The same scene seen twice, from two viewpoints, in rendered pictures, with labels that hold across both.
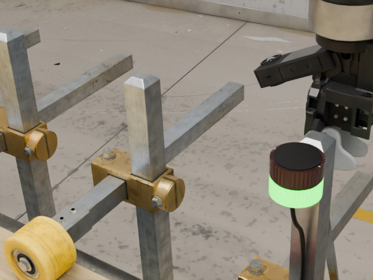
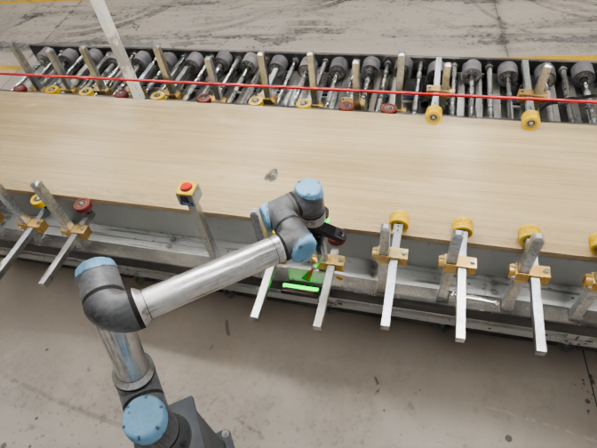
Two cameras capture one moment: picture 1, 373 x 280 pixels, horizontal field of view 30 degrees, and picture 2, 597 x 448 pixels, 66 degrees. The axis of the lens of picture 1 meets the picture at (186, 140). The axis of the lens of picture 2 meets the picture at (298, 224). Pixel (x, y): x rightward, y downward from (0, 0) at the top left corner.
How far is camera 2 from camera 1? 2.02 m
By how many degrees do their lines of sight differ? 97
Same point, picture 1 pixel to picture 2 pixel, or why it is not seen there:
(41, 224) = (399, 216)
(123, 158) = (397, 254)
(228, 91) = (385, 316)
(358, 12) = not seen: hidden behind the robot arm
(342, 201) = (322, 305)
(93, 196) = (396, 238)
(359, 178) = (318, 321)
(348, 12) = not seen: hidden behind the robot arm
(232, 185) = not seen: outside the picture
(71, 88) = (459, 295)
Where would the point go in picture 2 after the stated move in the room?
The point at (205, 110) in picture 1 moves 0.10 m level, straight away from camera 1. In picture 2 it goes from (387, 298) to (401, 321)
